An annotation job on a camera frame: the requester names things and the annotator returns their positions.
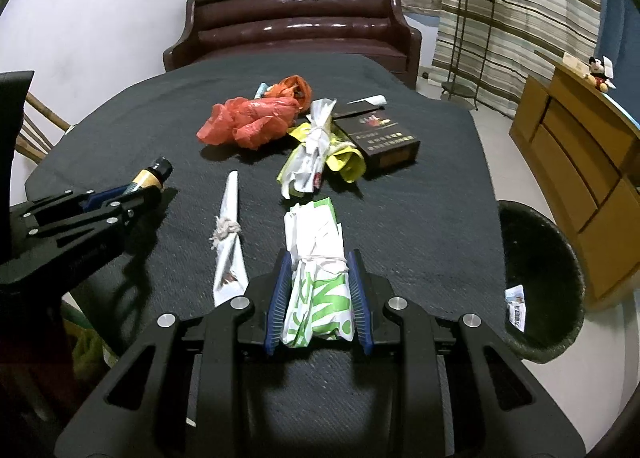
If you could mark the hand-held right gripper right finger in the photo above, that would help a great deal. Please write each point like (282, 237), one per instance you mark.
(360, 303)

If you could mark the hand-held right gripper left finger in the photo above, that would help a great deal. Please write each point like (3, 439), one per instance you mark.
(277, 300)

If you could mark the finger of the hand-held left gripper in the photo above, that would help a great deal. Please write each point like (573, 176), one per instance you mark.
(107, 198)
(112, 218)

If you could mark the green white paper bundle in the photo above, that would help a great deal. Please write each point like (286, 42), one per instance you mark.
(315, 288)

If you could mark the yellow tube with black cap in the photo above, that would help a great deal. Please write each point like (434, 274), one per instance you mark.
(144, 178)

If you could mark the dark cigarette box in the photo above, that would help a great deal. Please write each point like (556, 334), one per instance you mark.
(385, 143)

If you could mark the dark round bin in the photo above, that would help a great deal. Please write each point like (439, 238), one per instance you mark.
(540, 248)

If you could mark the orange plastic bag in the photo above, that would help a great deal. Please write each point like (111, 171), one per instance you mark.
(292, 88)

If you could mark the bamboo chair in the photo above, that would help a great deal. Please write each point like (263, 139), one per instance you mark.
(47, 111)

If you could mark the dark grey tablecloth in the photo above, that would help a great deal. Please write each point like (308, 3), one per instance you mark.
(150, 103)

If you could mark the green cloth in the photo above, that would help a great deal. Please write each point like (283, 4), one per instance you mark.
(87, 343)

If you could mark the yellow plastic wrapper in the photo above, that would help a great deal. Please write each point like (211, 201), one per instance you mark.
(350, 163)

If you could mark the white tied plastic bag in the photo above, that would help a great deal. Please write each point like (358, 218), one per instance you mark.
(312, 158)

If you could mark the red plastic bag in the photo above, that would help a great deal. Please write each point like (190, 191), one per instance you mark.
(240, 120)

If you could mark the printed paper scrap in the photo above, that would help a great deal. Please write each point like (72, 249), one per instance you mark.
(517, 310)

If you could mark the light blue toothpaste tube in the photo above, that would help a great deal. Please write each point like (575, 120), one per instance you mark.
(261, 89)

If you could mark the white green tube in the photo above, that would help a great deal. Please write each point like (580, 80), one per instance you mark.
(372, 100)

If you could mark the metal plant stand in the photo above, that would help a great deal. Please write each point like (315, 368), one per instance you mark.
(460, 88)

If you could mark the brown leather sofa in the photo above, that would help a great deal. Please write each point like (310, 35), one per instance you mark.
(295, 13)

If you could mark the wooden cabinet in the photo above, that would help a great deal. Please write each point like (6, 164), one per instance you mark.
(575, 138)

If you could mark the small beige box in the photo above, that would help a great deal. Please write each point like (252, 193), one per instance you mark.
(572, 62)

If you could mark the mouse plush toy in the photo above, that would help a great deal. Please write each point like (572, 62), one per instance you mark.
(597, 70)

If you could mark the striped curtain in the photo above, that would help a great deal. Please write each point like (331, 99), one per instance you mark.
(540, 13)

